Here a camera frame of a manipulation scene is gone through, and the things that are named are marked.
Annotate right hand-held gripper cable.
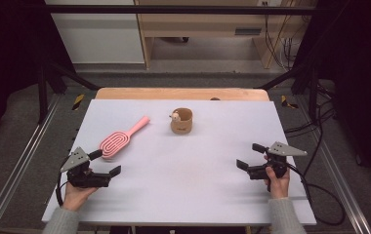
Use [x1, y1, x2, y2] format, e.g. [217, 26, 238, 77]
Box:
[284, 160, 347, 227]

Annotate black floor cables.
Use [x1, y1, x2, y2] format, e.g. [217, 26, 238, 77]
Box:
[284, 81, 338, 178]

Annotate aluminium rail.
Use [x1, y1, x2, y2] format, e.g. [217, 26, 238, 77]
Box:
[316, 139, 371, 234]
[0, 94, 62, 234]

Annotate wooden desk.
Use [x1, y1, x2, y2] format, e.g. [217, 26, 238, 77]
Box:
[134, 0, 318, 70]

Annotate person's left hand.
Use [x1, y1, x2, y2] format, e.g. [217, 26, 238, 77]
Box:
[62, 184, 99, 213]

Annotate hanging cables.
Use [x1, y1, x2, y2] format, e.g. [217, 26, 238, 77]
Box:
[263, 0, 305, 70]

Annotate white cabinet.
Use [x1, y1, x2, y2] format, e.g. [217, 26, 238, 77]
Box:
[44, 0, 145, 64]

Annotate person's right hand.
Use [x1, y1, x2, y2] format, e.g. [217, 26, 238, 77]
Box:
[264, 155, 291, 200]

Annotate wooden table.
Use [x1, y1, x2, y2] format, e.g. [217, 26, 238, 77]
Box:
[95, 87, 270, 101]

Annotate hand-held gripper cable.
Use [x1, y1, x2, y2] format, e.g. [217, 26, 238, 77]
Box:
[284, 160, 347, 227]
[55, 155, 71, 208]

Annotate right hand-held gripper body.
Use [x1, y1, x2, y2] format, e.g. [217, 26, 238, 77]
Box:
[247, 141, 309, 180]

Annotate black frame bar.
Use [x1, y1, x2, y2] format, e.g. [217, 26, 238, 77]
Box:
[42, 4, 318, 16]

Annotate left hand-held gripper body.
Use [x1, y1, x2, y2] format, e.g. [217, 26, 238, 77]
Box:
[61, 146, 111, 189]

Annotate black frame strut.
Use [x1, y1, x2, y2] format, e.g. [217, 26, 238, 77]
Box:
[36, 60, 101, 125]
[255, 61, 321, 125]

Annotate left hand-held gripper cable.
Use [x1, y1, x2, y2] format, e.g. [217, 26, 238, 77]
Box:
[55, 155, 71, 208]

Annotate white board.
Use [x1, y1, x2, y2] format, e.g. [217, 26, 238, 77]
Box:
[41, 98, 317, 226]

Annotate brown cup with figurine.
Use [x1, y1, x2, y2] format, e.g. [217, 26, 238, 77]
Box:
[169, 107, 194, 135]

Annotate pink hairbrush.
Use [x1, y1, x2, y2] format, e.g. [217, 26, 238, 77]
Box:
[99, 115, 151, 160]

